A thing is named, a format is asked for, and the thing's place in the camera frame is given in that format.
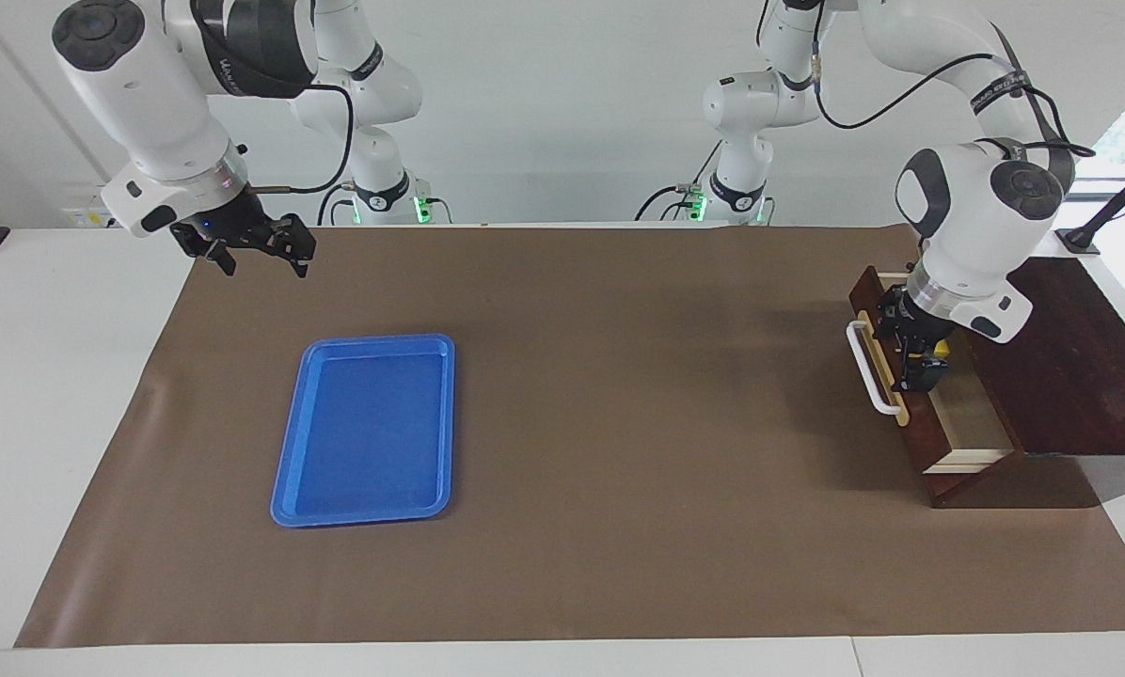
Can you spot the blue plastic tray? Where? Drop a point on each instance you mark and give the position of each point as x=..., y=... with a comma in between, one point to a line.
x=365, y=432

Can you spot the dark wooden drawer cabinet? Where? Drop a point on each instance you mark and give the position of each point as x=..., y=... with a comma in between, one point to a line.
x=1080, y=367

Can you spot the black angled pole stand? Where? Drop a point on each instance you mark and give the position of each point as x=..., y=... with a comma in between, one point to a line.
x=1113, y=202

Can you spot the brown table mat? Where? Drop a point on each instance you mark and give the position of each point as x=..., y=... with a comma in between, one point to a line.
x=619, y=470

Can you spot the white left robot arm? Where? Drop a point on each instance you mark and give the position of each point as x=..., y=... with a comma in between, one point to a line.
x=976, y=207

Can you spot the wooden drawer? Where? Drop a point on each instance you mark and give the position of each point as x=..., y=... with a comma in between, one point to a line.
x=972, y=423

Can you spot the white wall socket box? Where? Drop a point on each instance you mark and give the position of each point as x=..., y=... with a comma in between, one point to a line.
x=87, y=216

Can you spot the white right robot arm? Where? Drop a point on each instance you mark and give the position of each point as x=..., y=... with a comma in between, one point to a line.
x=158, y=103

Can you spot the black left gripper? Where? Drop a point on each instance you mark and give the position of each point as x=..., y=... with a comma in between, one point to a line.
x=911, y=324

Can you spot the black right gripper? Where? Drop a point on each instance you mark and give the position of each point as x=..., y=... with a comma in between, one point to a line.
x=229, y=226

